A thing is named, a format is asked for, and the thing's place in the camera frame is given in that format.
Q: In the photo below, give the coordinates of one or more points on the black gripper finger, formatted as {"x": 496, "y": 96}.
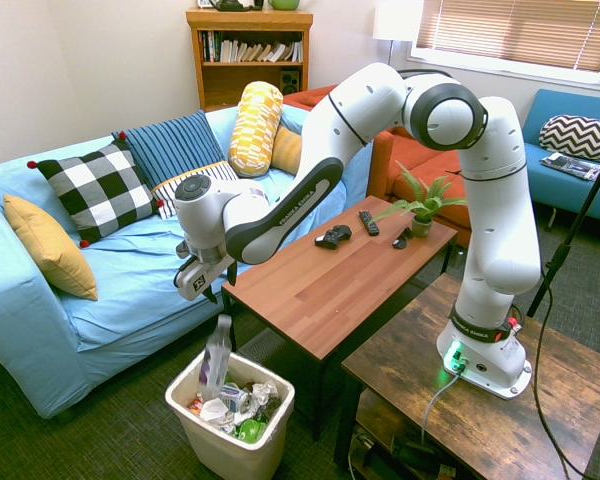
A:
{"x": 210, "y": 295}
{"x": 232, "y": 274}

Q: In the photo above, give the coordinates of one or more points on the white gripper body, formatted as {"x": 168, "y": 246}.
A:
{"x": 197, "y": 285}

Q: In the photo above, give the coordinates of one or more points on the clear plastic water bottle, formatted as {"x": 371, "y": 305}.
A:
{"x": 215, "y": 360}

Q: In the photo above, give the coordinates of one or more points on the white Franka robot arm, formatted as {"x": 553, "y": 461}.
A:
{"x": 500, "y": 225}

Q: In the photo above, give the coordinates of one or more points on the white plastic trash bin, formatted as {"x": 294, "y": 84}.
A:
{"x": 220, "y": 450}

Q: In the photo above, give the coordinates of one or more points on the light blue covered sofa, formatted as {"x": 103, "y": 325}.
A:
{"x": 130, "y": 280}

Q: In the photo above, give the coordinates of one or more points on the floor vent grille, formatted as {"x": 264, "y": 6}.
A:
{"x": 260, "y": 345}

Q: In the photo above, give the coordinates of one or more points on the reddish wooden coffee table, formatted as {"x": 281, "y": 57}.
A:
{"x": 330, "y": 290}

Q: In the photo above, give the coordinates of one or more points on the white navy striped pillow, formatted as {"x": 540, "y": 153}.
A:
{"x": 220, "y": 172}

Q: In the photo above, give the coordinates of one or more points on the white blue drink can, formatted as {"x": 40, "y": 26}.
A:
{"x": 232, "y": 395}

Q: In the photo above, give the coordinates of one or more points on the black game controller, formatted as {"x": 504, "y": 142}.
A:
{"x": 332, "y": 236}

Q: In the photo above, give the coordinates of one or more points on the crumpled grey paper ball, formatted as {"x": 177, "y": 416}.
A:
{"x": 265, "y": 392}

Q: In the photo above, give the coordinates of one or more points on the crumpled white paper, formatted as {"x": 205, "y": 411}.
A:
{"x": 212, "y": 410}

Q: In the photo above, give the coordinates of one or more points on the mustard yellow pillow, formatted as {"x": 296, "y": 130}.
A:
{"x": 50, "y": 245}
{"x": 286, "y": 150}

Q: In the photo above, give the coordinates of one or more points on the black white checkered pillow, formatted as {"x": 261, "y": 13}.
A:
{"x": 95, "y": 190}

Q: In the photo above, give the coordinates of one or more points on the green crushed can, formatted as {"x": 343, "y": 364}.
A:
{"x": 250, "y": 430}

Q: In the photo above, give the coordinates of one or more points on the blue striped pillow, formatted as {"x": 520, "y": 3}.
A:
{"x": 175, "y": 145}

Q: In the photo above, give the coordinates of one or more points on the black remote control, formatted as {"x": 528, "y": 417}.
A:
{"x": 369, "y": 222}

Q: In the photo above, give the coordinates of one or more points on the yellow white patterned pillow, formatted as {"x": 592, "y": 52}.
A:
{"x": 255, "y": 125}

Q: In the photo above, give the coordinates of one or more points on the black sunglasses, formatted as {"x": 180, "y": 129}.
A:
{"x": 400, "y": 241}

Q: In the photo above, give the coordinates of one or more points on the wooden bookshelf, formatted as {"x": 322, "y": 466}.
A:
{"x": 250, "y": 80}

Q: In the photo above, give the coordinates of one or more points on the potted green fern plant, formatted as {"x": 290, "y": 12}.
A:
{"x": 422, "y": 227}

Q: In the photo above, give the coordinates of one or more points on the small black speaker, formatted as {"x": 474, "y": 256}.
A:
{"x": 290, "y": 82}

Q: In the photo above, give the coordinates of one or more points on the orange armchair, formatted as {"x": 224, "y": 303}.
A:
{"x": 420, "y": 165}

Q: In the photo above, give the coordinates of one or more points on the row of books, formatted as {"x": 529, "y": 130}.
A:
{"x": 250, "y": 50}

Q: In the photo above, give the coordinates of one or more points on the black white shelf object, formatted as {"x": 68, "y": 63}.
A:
{"x": 230, "y": 5}

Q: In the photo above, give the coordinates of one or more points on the green bowl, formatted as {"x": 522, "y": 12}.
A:
{"x": 284, "y": 4}

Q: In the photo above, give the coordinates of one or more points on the rustic dark wooden table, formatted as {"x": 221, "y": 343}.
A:
{"x": 480, "y": 435}

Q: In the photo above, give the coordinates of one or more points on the white shade floor lamp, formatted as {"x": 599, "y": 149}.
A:
{"x": 397, "y": 20}

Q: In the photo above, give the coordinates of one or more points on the blue bench sofa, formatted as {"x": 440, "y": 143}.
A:
{"x": 555, "y": 185}

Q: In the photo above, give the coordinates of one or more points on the magazine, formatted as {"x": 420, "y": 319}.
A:
{"x": 572, "y": 166}

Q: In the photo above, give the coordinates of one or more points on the wooden window blinds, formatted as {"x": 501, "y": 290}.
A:
{"x": 505, "y": 30}

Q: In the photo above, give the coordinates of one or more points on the black white zigzag pillow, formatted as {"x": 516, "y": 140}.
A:
{"x": 575, "y": 135}

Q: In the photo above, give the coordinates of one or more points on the black camera stand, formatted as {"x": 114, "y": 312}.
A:
{"x": 562, "y": 250}

